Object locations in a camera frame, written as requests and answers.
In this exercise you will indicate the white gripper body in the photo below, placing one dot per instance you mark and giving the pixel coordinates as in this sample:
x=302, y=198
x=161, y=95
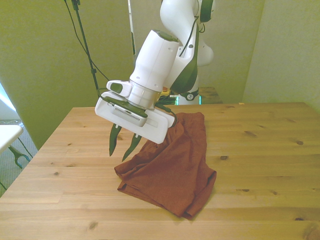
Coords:
x=155, y=130

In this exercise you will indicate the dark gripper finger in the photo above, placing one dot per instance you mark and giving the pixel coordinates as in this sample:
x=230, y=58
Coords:
x=113, y=140
x=133, y=147

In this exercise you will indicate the rust red shorts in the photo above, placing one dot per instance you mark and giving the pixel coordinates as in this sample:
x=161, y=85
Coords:
x=175, y=175

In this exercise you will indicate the yellow emergency stop button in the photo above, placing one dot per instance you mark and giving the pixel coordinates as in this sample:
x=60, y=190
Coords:
x=165, y=91

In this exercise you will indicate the small wooden side table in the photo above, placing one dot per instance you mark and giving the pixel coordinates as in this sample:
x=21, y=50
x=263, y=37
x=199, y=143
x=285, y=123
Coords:
x=211, y=95

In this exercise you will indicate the teal folding table leg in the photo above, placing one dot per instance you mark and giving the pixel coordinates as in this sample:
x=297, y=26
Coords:
x=17, y=157

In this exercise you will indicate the white folding table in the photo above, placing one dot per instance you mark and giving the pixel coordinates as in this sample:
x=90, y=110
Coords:
x=7, y=136

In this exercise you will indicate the white vertical panel edge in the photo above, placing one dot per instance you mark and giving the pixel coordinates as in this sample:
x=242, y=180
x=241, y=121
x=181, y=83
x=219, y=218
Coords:
x=130, y=20

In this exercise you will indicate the white slanted board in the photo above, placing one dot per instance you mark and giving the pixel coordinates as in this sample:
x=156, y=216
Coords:
x=5, y=107

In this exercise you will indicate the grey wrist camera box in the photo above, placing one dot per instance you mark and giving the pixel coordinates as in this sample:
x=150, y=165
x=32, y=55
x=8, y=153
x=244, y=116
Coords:
x=127, y=117

